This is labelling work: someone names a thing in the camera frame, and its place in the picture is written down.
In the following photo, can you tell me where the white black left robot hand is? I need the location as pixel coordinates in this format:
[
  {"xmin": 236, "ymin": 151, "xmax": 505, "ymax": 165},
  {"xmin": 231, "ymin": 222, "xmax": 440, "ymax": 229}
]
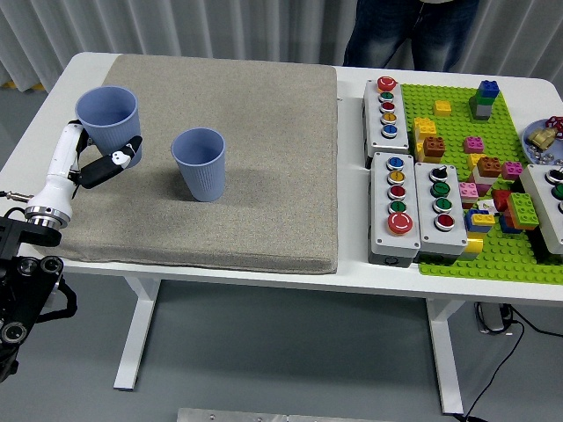
[{"xmin": 26, "ymin": 120, "xmax": 144, "ymax": 220}]

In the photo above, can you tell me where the blue ribbed plastic cup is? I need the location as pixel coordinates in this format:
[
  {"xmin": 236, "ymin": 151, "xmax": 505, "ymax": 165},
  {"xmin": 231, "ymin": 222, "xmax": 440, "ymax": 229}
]
[
  {"xmin": 74, "ymin": 85, "xmax": 143, "ymax": 168},
  {"xmin": 171, "ymin": 127, "xmax": 227, "ymax": 203}
]

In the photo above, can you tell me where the grey-brown fabric mat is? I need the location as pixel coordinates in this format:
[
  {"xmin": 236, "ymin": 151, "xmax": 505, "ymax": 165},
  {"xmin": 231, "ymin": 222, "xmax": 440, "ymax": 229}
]
[{"xmin": 26, "ymin": 54, "xmax": 340, "ymax": 275}]

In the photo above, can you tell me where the white table leg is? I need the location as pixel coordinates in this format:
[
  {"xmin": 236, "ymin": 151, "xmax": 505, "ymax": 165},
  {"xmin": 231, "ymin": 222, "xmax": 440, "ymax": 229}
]
[
  {"xmin": 425, "ymin": 298, "xmax": 465, "ymax": 415},
  {"xmin": 113, "ymin": 275, "xmax": 162, "ymax": 391}
]

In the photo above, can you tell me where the white pleated curtain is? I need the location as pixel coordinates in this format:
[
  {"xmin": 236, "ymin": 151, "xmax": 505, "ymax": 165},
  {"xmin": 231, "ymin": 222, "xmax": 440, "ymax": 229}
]
[{"xmin": 0, "ymin": 0, "xmax": 563, "ymax": 96}]

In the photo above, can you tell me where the grey five-button box, large red mushroom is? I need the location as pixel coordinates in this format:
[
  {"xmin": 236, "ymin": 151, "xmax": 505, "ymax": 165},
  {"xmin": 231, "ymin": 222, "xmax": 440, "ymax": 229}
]
[{"xmin": 367, "ymin": 151, "xmax": 422, "ymax": 266}]

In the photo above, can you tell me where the grey five-button box, small red mushroom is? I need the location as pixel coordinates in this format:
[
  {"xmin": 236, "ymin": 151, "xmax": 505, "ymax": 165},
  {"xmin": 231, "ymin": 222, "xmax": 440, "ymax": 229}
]
[{"xmin": 362, "ymin": 76, "xmax": 411, "ymax": 170}]

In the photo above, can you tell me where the person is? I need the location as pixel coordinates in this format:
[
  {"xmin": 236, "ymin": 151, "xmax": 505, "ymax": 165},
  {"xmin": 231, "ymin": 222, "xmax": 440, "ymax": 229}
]
[{"xmin": 342, "ymin": 0, "xmax": 480, "ymax": 73}]

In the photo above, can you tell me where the brown brick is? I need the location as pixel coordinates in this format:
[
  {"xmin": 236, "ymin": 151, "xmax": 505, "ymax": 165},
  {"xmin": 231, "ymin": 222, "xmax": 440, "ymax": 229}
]
[
  {"xmin": 476, "ymin": 156, "xmax": 501, "ymax": 178},
  {"xmin": 422, "ymin": 135, "xmax": 446, "ymax": 158}
]

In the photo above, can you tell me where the green studded baseplate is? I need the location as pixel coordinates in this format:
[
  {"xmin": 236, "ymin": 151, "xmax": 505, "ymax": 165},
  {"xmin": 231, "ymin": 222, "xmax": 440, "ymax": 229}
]
[{"xmin": 398, "ymin": 82, "xmax": 563, "ymax": 286}]

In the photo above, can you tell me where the grey button box, black knob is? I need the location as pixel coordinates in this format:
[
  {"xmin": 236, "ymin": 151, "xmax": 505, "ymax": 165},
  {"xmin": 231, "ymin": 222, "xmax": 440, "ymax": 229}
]
[{"xmin": 414, "ymin": 161, "xmax": 468, "ymax": 265}]

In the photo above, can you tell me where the blue yellow brick stack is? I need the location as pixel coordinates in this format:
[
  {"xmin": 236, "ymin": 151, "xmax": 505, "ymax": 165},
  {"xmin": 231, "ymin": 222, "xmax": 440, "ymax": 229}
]
[{"xmin": 464, "ymin": 207, "xmax": 496, "ymax": 233}]

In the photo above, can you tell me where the blue green grey brick tower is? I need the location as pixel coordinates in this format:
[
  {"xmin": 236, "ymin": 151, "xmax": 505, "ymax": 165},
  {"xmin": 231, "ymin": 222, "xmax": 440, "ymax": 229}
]
[{"xmin": 468, "ymin": 79, "xmax": 501, "ymax": 122}]

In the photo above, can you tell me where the red brick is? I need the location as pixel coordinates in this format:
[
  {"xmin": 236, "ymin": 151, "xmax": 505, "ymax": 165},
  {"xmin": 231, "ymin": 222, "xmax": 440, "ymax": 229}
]
[{"xmin": 491, "ymin": 188, "xmax": 512, "ymax": 213}]

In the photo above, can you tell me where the grey power adapter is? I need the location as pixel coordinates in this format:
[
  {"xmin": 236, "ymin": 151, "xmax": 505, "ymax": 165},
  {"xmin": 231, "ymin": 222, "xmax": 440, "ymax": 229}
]
[{"xmin": 473, "ymin": 302, "xmax": 514, "ymax": 336}]

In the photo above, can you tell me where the green brick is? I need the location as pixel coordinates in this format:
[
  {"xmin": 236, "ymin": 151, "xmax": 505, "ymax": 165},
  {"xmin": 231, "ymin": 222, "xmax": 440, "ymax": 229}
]
[{"xmin": 505, "ymin": 192, "xmax": 540, "ymax": 228}]

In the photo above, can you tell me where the white button box, black base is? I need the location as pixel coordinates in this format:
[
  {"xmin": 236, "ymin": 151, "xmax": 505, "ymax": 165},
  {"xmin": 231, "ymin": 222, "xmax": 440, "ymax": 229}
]
[{"xmin": 512, "ymin": 163, "xmax": 563, "ymax": 265}]

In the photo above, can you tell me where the brass fitting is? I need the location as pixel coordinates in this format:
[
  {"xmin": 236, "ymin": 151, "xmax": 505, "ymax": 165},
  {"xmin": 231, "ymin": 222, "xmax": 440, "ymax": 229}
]
[{"xmin": 527, "ymin": 127, "xmax": 556, "ymax": 149}]

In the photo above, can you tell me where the blue plate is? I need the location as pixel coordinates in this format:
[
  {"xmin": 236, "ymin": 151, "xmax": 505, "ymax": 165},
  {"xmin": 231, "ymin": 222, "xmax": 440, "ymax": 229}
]
[{"xmin": 522, "ymin": 119, "xmax": 563, "ymax": 164}]

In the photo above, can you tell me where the black floor cable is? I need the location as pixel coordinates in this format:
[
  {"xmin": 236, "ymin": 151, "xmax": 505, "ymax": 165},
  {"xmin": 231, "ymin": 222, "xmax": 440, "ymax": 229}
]
[
  {"xmin": 509, "ymin": 305, "xmax": 563, "ymax": 338},
  {"xmin": 459, "ymin": 318, "xmax": 527, "ymax": 418}
]

